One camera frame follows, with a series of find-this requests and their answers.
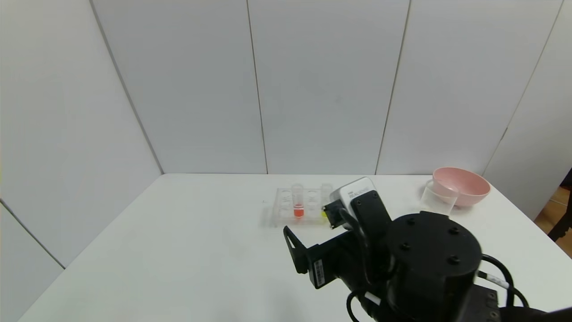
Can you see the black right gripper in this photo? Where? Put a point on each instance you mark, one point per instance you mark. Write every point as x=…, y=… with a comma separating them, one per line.
x=318, y=267

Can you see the red pigment test tube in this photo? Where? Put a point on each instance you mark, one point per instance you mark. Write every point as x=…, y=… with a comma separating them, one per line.
x=298, y=212

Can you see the clear acrylic test tube rack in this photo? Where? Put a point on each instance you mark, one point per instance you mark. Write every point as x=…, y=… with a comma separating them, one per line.
x=283, y=210

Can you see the yellow pigment test tube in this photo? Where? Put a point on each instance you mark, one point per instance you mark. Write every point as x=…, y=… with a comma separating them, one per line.
x=326, y=189

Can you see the clear plastic beaker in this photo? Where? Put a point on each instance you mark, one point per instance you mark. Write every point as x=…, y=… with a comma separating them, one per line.
x=440, y=199

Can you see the pink bowl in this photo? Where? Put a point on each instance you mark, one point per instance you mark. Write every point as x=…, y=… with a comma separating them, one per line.
x=471, y=190

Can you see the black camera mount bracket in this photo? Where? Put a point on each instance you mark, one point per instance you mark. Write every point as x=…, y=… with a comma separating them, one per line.
x=373, y=219

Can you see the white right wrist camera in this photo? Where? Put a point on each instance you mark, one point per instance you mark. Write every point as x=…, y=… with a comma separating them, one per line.
x=353, y=190

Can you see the black metal furniture frame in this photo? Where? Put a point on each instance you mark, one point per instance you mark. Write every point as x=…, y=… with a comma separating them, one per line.
x=562, y=228

